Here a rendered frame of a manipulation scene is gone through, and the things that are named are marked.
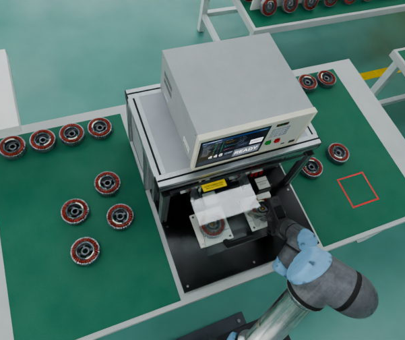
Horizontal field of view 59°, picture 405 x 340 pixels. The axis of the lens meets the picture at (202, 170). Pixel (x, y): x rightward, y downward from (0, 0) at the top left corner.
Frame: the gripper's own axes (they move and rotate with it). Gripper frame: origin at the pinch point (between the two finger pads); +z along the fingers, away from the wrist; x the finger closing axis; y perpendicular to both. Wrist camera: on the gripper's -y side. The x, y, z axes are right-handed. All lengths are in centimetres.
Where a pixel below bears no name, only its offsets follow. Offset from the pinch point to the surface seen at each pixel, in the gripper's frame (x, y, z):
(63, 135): -75, -44, 42
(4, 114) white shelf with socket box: -88, -60, 0
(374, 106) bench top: 93, -25, 29
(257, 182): -2.4, -13.5, -3.4
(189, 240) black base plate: -35.3, 4.9, 0.8
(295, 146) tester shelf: 9.8, -28.4, -16.2
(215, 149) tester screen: -26, -37, -24
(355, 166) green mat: 60, -2, 9
